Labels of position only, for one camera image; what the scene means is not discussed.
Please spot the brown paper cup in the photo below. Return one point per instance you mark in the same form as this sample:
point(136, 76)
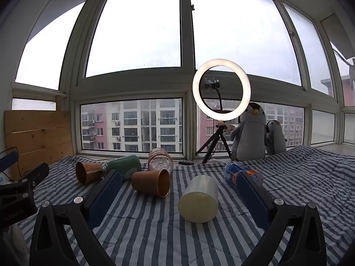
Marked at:
point(87, 173)
point(151, 183)

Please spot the clear pink-label plastic bottle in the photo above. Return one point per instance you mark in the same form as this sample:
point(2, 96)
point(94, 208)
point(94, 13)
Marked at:
point(160, 162)

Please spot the small grey penguin plush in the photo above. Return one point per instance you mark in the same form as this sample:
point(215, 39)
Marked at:
point(276, 141)

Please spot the large grey penguin plush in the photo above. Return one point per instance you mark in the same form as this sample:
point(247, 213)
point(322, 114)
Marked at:
point(248, 138)

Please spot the blue striped blanket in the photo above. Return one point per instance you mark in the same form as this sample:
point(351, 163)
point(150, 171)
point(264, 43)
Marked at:
point(155, 232)

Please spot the green bottle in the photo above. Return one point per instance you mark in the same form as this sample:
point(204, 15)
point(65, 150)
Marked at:
point(124, 166)

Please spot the white translucent plastic cup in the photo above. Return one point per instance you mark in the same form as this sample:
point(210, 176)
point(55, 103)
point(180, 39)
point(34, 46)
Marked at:
point(198, 199)

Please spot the black gooseneck phone holder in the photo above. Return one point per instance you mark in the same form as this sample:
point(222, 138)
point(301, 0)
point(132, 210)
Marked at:
point(220, 99)

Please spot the black tripod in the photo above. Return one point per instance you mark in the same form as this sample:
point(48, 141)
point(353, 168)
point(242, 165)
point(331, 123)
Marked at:
point(219, 135)

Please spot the blue plastic bottle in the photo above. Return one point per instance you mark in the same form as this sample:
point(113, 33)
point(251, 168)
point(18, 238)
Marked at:
point(235, 170)

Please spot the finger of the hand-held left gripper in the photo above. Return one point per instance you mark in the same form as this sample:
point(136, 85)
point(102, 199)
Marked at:
point(37, 173)

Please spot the wooden board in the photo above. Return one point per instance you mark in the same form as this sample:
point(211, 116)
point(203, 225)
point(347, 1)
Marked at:
point(38, 133)

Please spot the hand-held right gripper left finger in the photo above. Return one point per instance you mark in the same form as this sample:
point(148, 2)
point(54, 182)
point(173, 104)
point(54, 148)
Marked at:
point(106, 196)

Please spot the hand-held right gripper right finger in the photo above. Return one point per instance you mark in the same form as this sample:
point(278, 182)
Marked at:
point(253, 199)

